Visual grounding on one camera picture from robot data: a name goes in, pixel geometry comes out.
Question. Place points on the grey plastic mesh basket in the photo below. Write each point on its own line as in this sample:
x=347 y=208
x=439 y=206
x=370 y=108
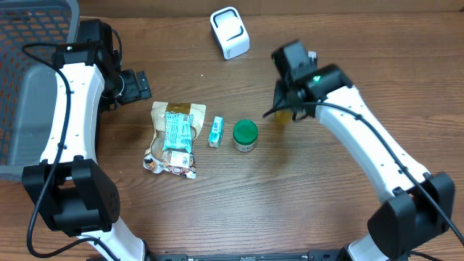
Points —
x=28 y=88

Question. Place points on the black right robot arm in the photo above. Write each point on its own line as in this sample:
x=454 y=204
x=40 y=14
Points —
x=416 y=206

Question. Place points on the white barcode scanner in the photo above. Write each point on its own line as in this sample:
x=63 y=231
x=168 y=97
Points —
x=229 y=32

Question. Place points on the brown snack packet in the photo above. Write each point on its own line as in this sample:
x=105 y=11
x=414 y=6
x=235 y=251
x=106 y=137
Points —
x=159 y=108

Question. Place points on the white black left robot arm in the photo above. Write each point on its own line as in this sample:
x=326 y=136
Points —
x=71 y=193

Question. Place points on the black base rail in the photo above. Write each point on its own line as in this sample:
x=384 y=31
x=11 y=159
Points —
x=312 y=255

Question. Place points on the green lid white jar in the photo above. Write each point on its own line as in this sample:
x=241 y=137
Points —
x=245 y=134

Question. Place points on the brown cardboard back panel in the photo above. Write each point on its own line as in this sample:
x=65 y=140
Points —
x=202 y=8

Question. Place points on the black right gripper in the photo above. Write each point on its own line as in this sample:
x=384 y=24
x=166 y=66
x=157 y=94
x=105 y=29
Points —
x=282 y=95

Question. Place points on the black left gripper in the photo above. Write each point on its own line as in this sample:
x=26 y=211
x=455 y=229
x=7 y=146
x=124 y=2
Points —
x=135 y=93

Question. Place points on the teal snack packet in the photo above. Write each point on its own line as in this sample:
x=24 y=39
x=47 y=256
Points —
x=178 y=131

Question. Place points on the yellow oil bottle silver cap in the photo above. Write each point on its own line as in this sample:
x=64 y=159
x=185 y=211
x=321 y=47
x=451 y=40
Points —
x=284 y=116

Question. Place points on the green white Kleenex tissue pack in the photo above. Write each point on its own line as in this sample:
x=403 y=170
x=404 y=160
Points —
x=216 y=132

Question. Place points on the white labelled snack packet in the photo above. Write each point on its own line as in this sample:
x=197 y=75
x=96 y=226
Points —
x=178 y=163

